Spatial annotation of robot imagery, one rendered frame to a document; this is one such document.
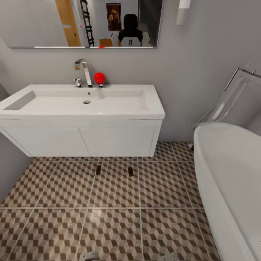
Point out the mirror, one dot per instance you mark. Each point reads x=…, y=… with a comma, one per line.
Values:
x=96, y=24

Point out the bathtub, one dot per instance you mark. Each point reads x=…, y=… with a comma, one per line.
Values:
x=227, y=161

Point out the furniture sink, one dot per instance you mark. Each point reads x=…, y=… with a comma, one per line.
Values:
x=80, y=120

